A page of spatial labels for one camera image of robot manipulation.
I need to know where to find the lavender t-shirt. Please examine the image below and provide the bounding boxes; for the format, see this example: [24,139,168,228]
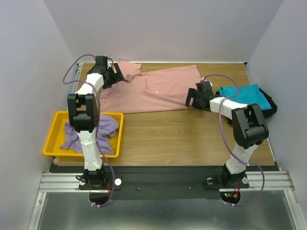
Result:
[60,114,119,155]

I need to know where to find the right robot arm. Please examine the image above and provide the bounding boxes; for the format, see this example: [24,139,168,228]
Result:
[185,81,269,186]

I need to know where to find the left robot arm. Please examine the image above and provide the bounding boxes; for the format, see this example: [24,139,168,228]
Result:
[67,56,124,189]

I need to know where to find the yellow plastic tray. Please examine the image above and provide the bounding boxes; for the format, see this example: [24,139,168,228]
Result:
[43,111,124,159]

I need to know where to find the teal folded t-shirt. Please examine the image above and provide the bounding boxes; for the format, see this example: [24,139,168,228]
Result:
[217,84,272,110]

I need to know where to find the pink graphic t-shirt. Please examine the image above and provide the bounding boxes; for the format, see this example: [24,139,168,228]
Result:
[100,59,201,114]

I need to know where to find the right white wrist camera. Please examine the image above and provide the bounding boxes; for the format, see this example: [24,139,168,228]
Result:
[201,76,213,87]

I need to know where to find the black folded t-shirt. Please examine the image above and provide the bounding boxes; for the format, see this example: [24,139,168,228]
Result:
[225,87,278,125]

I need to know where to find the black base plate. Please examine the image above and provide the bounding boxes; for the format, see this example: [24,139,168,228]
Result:
[49,165,281,201]

